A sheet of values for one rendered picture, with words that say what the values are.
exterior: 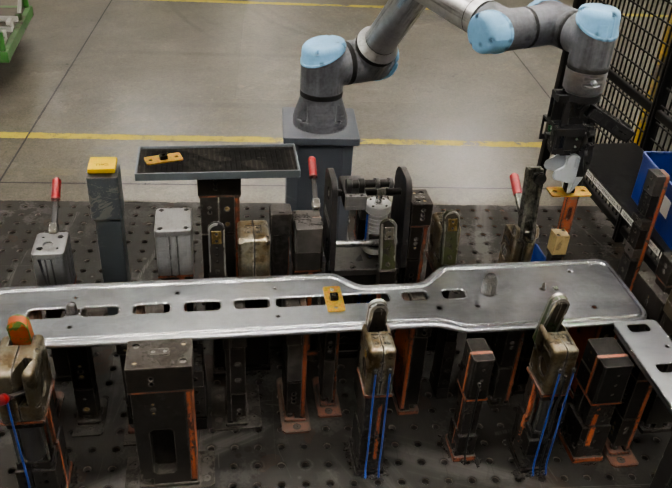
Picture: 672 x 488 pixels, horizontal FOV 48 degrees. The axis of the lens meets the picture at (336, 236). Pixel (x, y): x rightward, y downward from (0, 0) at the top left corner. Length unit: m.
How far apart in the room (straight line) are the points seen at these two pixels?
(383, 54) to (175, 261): 0.79
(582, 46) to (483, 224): 1.16
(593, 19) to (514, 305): 0.61
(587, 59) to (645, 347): 0.59
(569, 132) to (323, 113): 0.78
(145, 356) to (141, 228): 1.01
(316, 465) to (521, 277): 0.61
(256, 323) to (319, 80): 0.75
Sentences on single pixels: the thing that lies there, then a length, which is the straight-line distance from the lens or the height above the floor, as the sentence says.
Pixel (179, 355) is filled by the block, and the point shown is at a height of 1.03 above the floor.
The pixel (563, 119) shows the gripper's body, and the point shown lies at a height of 1.42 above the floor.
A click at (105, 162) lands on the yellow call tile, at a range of 1.80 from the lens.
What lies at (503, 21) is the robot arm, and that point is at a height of 1.59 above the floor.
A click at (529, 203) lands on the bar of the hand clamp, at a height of 1.13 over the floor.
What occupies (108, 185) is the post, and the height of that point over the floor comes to 1.12.
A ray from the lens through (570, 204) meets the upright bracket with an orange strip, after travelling 1.82.
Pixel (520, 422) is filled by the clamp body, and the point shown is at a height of 0.80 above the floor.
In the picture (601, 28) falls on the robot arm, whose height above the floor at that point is 1.59.
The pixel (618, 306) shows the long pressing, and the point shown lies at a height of 1.00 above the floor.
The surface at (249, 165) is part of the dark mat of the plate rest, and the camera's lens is 1.76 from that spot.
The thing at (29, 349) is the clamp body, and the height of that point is 1.06.
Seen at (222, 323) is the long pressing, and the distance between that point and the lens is 1.54.
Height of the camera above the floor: 1.98
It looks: 33 degrees down
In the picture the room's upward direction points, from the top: 4 degrees clockwise
